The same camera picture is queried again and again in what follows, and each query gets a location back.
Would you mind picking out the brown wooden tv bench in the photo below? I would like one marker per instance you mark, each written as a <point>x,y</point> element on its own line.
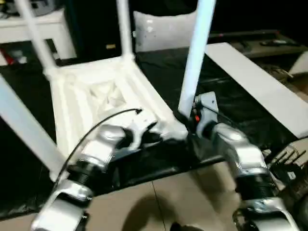
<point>276,49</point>

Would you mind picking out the white glass-door cabinet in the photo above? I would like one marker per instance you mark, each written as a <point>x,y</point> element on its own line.
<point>19,26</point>

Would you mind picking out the black case with gold label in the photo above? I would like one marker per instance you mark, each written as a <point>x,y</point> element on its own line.
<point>96,29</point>

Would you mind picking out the black router with antennas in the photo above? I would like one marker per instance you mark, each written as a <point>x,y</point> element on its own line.
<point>286,173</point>

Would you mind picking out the white flat board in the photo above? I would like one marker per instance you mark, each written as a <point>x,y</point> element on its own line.
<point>252,79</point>

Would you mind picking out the black remote control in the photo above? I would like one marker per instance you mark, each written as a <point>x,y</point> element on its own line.
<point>272,42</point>

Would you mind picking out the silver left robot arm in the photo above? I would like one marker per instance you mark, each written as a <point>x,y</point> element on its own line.
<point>96,149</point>

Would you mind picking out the black mat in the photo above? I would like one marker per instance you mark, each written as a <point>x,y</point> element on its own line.
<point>156,72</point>

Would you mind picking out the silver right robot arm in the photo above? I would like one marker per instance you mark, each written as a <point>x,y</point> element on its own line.
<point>247,156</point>

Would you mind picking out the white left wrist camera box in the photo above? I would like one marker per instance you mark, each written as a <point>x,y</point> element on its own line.
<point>142,122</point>

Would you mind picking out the white plastic table top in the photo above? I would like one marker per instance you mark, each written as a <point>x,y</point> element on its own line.
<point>79,108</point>

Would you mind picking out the grey pillow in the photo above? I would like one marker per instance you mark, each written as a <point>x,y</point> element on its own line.
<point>163,31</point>

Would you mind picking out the black tv stand foot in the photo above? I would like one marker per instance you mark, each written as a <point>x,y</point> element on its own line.
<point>245,44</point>

